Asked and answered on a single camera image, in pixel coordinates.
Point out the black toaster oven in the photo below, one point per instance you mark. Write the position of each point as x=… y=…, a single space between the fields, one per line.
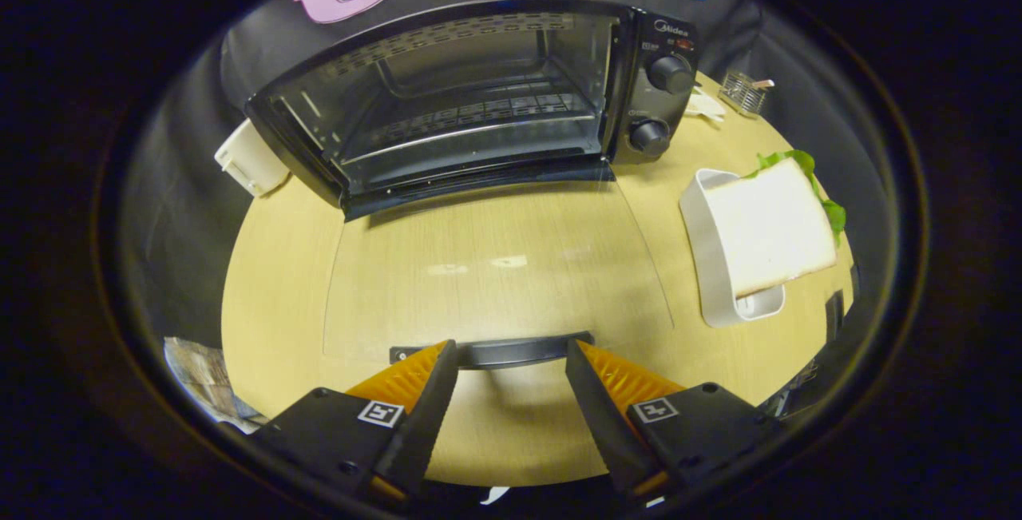
x=639 y=105

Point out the small white appliance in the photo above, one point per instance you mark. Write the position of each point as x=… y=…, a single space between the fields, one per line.
x=251 y=164

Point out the crumpled patterned cloth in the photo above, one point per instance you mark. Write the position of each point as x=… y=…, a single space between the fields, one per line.
x=204 y=376

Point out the white rectangular tray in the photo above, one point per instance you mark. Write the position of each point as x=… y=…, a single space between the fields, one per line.
x=703 y=256

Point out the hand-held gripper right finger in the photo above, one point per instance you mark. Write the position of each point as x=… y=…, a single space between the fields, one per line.
x=599 y=424

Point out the white bread lettuce sandwich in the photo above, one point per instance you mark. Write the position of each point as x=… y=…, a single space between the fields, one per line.
x=766 y=224

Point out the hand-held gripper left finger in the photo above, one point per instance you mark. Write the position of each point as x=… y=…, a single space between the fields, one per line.
x=423 y=424

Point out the white divided dish of grains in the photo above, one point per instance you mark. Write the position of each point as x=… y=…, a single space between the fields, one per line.
x=707 y=107

